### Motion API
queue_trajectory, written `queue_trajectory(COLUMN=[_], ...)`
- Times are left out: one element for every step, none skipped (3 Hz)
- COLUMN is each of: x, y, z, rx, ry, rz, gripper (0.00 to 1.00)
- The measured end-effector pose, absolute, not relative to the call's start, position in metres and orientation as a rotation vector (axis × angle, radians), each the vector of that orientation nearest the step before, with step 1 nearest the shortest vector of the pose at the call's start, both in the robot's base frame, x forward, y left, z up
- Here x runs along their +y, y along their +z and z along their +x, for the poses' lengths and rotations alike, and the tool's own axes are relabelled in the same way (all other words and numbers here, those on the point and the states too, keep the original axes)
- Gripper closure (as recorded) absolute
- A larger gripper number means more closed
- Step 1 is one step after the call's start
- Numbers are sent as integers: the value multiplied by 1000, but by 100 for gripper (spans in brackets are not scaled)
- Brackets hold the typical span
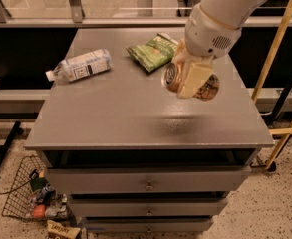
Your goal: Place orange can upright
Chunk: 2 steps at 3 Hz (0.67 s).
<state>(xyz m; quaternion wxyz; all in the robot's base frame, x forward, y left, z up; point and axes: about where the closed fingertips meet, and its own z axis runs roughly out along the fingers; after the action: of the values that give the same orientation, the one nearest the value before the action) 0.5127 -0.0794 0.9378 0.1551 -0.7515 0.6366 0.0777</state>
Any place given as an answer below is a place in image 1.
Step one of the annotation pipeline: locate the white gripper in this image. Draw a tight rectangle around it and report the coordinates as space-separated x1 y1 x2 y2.
172 4 241 99

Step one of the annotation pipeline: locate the orange soda can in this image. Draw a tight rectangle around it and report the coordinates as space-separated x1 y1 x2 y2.
161 62 220 101

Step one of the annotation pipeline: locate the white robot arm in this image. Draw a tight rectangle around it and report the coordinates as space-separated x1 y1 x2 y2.
167 0 267 99

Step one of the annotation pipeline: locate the blue can in basket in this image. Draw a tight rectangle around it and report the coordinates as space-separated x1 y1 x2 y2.
36 183 55 204

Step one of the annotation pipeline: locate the green chip bag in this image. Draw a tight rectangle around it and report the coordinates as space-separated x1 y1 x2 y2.
126 33 178 73

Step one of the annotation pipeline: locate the grey drawer cabinet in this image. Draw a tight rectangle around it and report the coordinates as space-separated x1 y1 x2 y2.
26 28 273 233

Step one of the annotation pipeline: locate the clear plastic water bottle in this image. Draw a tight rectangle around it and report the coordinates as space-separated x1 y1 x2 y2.
46 49 112 83

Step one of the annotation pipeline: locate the top drawer knob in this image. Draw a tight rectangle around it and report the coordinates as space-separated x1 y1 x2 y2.
145 181 154 191

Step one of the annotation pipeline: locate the drawer knob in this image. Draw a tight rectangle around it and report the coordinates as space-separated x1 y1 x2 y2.
145 181 154 191
146 208 153 216

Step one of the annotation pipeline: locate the middle drawer knob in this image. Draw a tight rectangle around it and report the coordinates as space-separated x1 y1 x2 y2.
146 208 153 216

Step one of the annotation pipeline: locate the orange fruit in basket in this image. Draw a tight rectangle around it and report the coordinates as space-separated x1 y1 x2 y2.
32 204 46 218

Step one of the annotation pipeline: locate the yellow snack bag on floor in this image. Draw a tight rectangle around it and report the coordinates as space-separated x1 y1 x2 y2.
47 220 80 239

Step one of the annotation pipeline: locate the black stand leg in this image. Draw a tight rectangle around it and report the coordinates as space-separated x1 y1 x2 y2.
0 120 23 186

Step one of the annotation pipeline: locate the black wire basket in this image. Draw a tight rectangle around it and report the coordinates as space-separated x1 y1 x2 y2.
2 156 72 222

